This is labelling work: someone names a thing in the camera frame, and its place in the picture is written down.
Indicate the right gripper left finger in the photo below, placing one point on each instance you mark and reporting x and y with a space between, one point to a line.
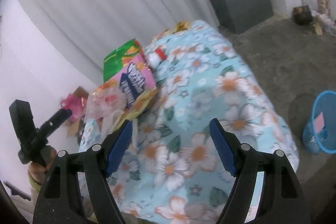
59 199

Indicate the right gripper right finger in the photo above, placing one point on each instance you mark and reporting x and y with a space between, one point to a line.
281 201

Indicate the orange yellow snack wrapper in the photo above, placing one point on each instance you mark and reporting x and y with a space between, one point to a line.
137 108

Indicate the blue plastic trash basket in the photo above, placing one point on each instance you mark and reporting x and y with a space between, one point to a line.
319 133

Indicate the person left hand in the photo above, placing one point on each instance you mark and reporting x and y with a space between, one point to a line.
37 172

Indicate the pink plastic bag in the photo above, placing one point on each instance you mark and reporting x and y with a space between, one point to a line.
76 104

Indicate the orange pink snack bag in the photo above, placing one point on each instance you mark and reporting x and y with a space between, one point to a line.
105 100

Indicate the green foil snack bag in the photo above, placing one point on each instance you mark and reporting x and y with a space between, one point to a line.
120 57

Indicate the floral blue tablecloth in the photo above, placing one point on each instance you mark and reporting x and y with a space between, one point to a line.
171 172

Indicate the pink blue snack bag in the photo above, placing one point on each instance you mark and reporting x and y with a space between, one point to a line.
134 78

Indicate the white bottle red cap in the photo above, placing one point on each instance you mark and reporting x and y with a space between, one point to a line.
155 58

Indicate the gold snack packet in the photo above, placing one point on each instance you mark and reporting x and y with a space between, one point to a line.
181 26

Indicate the dark brown pot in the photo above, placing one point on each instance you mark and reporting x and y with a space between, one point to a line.
302 15

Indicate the dark grey cabinet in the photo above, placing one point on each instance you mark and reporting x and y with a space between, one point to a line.
239 16

